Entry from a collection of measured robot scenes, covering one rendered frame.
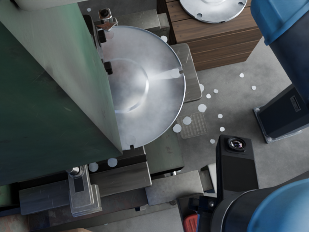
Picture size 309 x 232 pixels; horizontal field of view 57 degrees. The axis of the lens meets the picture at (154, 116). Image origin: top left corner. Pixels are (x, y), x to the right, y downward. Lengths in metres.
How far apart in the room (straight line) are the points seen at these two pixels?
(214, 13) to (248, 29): 0.16
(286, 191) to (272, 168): 1.29
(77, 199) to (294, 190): 0.51
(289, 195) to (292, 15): 0.13
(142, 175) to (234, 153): 0.33
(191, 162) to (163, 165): 0.67
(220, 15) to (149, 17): 0.45
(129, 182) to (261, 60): 1.14
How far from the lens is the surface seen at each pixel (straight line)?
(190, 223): 0.61
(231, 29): 1.23
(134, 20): 0.87
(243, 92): 1.52
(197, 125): 1.25
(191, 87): 0.63
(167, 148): 0.73
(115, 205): 0.75
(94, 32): 0.47
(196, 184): 0.73
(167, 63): 0.65
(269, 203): 0.18
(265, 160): 1.47
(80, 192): 0.63
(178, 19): 1.23
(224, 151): 0.37
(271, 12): 0.25
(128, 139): 0.60
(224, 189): 0.33
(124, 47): 0.67
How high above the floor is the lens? 1.37
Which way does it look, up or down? 75 degrees down
